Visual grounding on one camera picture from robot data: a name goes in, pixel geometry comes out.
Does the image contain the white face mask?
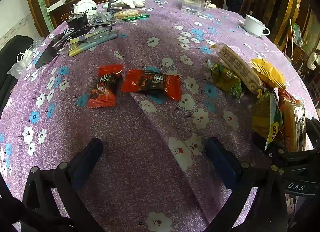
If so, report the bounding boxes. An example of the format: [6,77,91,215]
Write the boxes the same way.
[16,49,33,63]

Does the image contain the clear plastic bags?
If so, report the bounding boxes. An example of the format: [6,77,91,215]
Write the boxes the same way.
[6,37,48,78]

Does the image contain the wooden stick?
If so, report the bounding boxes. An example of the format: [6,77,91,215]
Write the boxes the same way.
[288,17,297,55]

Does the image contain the round cracker packet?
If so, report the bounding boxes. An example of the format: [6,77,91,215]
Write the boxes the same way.
[114,9,141,20]

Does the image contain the white glove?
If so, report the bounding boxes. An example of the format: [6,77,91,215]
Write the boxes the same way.
[110,0,146,10]

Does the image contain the black cylindrical container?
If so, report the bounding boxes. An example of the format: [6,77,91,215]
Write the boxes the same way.
[66,12,88,31]

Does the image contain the yellow snack packet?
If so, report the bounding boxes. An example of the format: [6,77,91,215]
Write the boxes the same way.
[250,58,287,90]

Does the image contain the orange cracker packet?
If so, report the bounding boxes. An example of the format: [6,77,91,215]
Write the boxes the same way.
[277,89,307,152]

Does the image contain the black smartphone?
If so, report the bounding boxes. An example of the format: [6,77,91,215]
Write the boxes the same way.
[34,33,67,69]

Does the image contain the purple floral tablecloth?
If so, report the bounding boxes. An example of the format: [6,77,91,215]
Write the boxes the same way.
[0,0,318,232]

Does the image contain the green flat packet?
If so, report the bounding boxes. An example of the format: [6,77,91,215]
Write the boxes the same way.
[122,13,150,21]

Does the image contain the red candy packet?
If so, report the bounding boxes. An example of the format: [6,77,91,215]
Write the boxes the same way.
[121,69,182,101]
[88,64,124,109]

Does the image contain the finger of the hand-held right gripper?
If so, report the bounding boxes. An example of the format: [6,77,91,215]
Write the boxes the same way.
[252,133,320,172]
[306,117,320,147]

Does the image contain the pale yellow packet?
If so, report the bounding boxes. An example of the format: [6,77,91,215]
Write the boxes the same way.
[68,45,87,57]

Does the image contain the yellow-green snack packet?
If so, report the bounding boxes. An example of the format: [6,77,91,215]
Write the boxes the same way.
[251,92,283,150]

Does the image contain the white cup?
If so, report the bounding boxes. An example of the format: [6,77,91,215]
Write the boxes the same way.
[242,14,271,38]

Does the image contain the clear plastic packet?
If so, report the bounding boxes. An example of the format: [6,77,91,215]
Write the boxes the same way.
[87,13,118,26]

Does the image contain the black leather sofa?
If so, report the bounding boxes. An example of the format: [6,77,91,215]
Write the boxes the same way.
[0,34,33,112]

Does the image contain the long rice cracker packet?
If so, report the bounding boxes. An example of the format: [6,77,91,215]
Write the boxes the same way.
[216,42,263,94]

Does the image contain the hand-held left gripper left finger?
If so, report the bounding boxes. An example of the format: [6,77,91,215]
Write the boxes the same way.
[21,137,105,232]

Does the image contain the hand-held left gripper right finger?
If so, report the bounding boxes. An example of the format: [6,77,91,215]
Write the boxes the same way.
[205,137,288,232]

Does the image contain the green snack packet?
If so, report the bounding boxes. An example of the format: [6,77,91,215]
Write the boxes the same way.
[211,62,245,100]

